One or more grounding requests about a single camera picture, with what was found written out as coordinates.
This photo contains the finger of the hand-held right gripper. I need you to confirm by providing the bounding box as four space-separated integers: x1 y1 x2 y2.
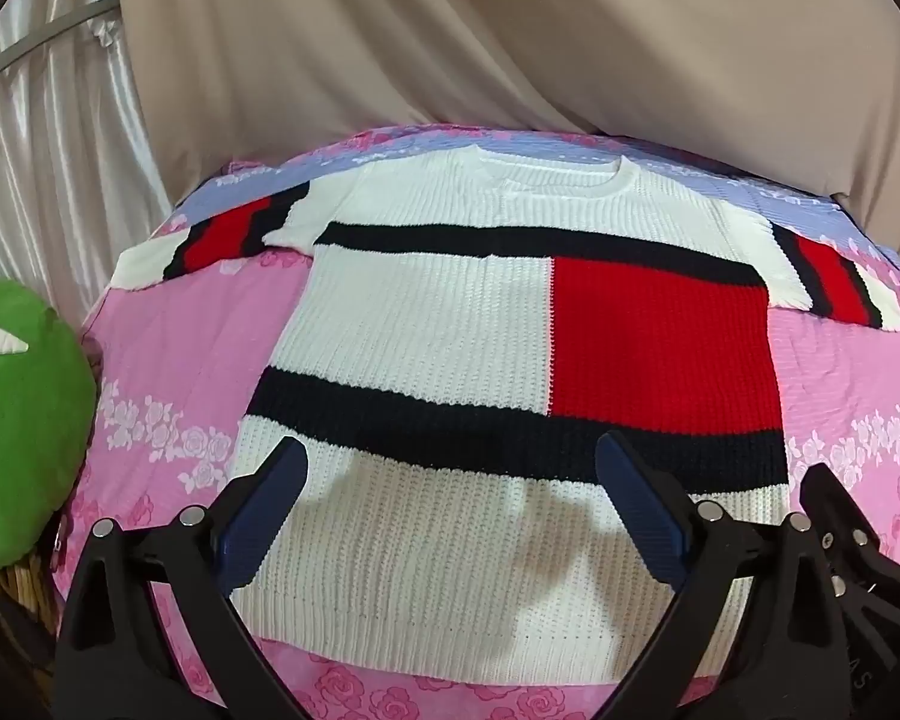
799 461 900 638

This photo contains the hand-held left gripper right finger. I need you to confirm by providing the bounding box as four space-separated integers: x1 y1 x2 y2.
595 431 854 720

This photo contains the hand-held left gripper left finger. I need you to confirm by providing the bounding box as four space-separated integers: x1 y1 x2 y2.
52 435 308 720

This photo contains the white red navy knit sweater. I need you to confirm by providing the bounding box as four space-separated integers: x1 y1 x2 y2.
109 144 900 680

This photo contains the pink floral bed sheet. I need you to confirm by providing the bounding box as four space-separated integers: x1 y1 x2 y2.
52 124 900 720

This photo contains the green plush cushion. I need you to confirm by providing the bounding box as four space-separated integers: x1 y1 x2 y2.
0 259 97 569

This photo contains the white satin curtain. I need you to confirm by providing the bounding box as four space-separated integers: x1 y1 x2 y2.
0 0 173 331

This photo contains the beige draped cloth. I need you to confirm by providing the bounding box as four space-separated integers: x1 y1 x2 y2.
116 0 900 256

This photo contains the grey metal hoop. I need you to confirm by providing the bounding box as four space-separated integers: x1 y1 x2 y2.
0 1 117 91

